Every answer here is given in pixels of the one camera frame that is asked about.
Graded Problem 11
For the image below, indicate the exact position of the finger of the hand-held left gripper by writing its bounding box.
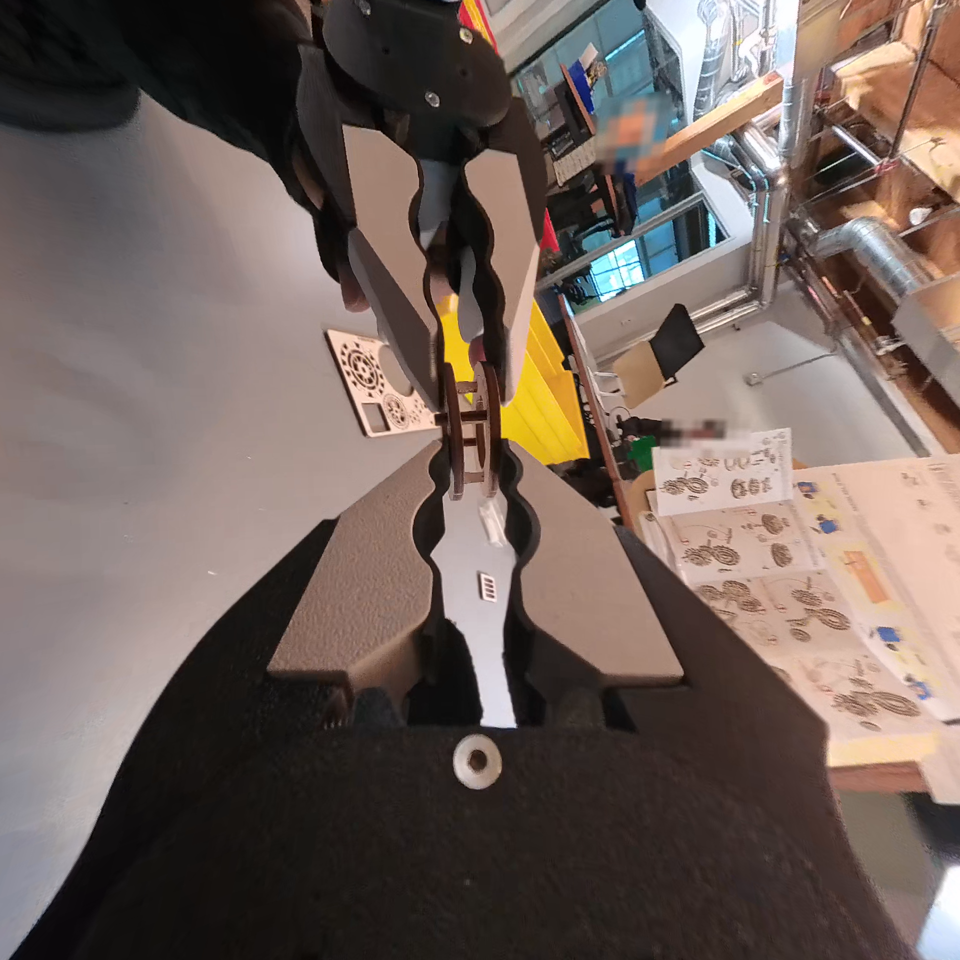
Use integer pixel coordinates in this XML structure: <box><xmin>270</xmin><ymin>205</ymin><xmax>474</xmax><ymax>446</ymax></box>
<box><xmin>341</xmin><ymin>123</ymin><xmax>444</xmax><ymax>410</ymax></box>
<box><xmin>463</xmin><ymin>146</ymin><xmax>545</xmax><ymax>408</ymax></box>

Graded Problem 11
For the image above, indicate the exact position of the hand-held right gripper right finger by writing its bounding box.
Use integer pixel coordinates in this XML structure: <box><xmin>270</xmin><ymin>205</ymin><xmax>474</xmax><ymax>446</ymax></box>
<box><xmin>502</xmin><ymin>442</ymin><xmax>685</xmax><ymax>687</ymax></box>

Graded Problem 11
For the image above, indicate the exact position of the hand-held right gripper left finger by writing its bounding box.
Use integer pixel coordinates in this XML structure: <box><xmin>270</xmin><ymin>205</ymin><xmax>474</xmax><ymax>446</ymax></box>
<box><xmin>268</xmin><ymin>438</ymin><xmax>447</xmax><ymax>702</ymax></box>

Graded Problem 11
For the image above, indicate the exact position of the wooden spool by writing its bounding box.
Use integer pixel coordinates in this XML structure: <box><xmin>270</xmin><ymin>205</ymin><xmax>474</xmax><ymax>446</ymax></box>
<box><xmin>438</xmin><ymin>361</ymin><xmax>504</xmax><ymax>502</ymax></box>

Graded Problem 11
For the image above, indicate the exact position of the wooden standing desk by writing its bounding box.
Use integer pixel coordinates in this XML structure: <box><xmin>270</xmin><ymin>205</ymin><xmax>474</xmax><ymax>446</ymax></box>
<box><xmin>558</xmin><ymin>63</ymin><xmax>639</xmax><ymax>235</ymax></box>

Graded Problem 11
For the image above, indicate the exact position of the person's left hand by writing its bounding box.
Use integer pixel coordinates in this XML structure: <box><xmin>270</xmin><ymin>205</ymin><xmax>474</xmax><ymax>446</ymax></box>
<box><xmin>311</xmin><ymin>202</ymin><xmax>372</xmax><ymax>315</ymax></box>

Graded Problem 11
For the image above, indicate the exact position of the red plastic tote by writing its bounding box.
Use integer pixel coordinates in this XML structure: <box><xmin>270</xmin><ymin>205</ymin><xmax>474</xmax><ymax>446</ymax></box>
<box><xmin>459</xmin><ymin>0</ymin><xmax>562</xmax><ymax>255</ymax></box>

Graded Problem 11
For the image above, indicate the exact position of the white paper sheet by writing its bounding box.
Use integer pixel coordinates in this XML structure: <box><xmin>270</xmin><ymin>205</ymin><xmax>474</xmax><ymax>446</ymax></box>
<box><xmin>551</xmin><ymin>138</ymin><xmax>601</xmax><ymax>186</ymax></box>

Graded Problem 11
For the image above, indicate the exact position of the wooden laser-cut parts sheet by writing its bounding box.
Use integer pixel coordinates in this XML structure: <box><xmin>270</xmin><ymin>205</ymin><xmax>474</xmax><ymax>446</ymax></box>
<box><xmin>651</xmin><ymin>427</ymin><xmax>942</xmax><ymax>747</ymax></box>

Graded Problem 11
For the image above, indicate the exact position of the yellow plastic bin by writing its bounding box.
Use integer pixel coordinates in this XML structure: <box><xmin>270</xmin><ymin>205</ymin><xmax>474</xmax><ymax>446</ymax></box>
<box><xmin>438</xmin><ymin>294</ymin><xmax>590</xmax><ymax>465</ymax></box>

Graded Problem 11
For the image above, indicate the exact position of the wooden side table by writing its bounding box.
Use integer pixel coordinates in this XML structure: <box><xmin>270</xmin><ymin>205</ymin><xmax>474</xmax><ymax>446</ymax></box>
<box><xmin>558</xmin><ymin>292</ymin><xmax>931</xmax><ymax>794</ymax></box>

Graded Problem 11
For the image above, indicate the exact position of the silver metal pipe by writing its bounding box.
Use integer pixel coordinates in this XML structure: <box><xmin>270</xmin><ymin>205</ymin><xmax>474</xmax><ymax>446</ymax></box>
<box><xmin>693</xmin><ymin>75</ymin><xmax>798</xmax><ymax>331</ymax></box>

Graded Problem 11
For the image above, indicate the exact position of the colour printed instruction sheet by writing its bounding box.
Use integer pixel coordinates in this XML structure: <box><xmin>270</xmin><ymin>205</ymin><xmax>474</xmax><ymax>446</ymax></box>
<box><xmin>793</xmin><ymin>456</ymin><xmax>960</xmax><ymax>725</ymax></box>

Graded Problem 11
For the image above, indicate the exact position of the silver ventilation duct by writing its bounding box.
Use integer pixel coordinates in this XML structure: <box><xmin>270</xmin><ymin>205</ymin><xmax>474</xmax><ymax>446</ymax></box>
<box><xmin>810</xmin><ymin>216</ymin><xmax>939</xmax><ymax>301</ymax></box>

